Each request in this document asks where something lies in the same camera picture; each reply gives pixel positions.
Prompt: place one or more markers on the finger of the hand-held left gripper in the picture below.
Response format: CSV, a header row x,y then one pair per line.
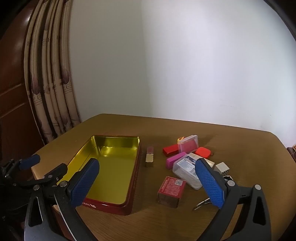
x,y
29,161
56,172

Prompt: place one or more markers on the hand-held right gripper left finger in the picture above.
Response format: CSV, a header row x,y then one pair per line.
x,y
83,185

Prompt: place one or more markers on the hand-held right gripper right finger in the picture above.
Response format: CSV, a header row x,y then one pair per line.
x,y
209,183

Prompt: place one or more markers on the white power adapter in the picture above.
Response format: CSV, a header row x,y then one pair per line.
x,y
220,168

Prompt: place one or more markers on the white case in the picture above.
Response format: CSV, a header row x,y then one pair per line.
x,y
209,162

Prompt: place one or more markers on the clear box with printed card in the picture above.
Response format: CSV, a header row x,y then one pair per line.
x,y
185,169

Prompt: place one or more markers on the red tape measure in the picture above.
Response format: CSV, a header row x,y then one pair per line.
x,y
203,151

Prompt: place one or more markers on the red square carton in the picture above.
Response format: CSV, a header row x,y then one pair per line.
x,y
172,185

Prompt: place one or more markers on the red tin box gold interior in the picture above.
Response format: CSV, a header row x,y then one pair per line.
x,y
115,162

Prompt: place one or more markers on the magenta rectangular block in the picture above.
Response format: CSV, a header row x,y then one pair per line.
x,y
174,160

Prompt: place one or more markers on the gold and pink rectangular box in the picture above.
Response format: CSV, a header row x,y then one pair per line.
x,y
149,157

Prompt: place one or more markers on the clear box with pink contents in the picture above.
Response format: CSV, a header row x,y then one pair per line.
x,y
189,143

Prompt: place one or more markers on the red rectangular box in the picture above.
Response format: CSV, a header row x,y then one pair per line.
x,y
170,150

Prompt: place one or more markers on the small yellow and red item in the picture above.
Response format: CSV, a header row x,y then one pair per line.
x,y
180,139

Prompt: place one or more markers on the brown wooden door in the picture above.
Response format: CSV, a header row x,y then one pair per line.
x,y
11,92

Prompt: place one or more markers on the cluttered side table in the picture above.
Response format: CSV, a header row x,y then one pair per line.
x,y
291,150

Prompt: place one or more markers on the beige patterned curtain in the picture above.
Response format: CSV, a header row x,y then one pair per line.
x,y
53,69

